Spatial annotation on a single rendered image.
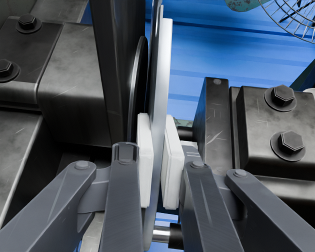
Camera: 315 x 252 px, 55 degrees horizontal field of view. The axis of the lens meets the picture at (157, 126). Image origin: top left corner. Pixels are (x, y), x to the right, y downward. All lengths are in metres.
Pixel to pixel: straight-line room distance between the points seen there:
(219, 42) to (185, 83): 0.49
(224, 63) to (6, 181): 2.04
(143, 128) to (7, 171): 0.13
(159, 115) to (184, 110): 1.71
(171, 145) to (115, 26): 0.07
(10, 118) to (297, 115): 0.28
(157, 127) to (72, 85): 0.11
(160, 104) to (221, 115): 0.21
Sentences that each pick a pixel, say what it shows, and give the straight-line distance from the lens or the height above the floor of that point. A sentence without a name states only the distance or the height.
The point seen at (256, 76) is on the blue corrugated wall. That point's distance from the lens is 2.16.
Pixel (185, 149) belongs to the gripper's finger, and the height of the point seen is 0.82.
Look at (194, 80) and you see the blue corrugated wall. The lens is 2.06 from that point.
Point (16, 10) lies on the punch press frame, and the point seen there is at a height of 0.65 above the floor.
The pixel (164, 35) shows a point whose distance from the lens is 0.18.
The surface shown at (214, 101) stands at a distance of 0.39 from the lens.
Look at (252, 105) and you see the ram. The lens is 0.34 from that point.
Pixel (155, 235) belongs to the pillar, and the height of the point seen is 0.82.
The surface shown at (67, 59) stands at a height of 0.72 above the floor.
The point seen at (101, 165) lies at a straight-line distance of 0.36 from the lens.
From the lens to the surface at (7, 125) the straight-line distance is 0.29.
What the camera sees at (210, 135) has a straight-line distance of 0.36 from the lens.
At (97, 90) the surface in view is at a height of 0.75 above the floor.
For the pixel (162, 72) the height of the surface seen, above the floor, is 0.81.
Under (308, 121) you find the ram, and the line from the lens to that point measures 0.36.
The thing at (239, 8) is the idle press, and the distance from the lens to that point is 1.81.
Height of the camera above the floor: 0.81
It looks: 1 degrees down
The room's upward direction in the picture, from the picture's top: 96 degrees clockwise
